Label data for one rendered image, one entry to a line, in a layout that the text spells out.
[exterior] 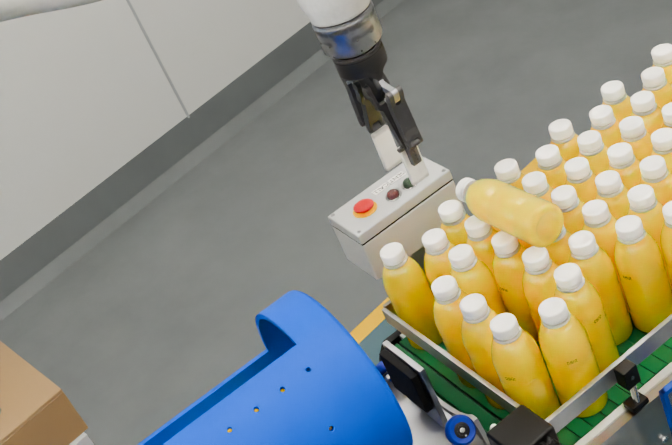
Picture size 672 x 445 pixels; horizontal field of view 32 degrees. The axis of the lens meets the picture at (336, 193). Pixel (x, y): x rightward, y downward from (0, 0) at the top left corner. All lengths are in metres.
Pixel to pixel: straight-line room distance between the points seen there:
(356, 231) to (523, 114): 2.26
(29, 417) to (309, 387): 0.58
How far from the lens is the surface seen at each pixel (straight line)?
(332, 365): 1.54
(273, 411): 1.52
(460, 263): 1.78
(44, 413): 1.96
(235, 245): 4.09
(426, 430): 1.79
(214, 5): 4.71
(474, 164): 3.96
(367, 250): 1.93
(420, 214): 1.96
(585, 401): 1.69
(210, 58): 4.72
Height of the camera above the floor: 2.18
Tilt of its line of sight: 32 degrees down
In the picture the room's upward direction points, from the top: 25 degrees counter-clockwise
